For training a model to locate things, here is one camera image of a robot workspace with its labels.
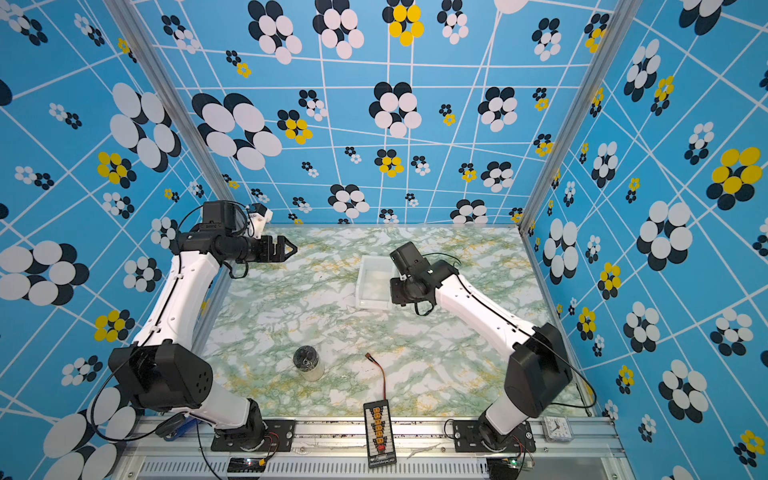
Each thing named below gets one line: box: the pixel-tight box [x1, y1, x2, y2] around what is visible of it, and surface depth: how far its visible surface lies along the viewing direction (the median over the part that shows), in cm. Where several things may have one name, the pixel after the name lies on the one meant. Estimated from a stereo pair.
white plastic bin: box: [355, 255, 396, 311], surface depth 102 cm
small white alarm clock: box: [542, 416, 575, 442], surface depth 74 cm
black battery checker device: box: [363, 400, 397, 469], surface depth 74 cm
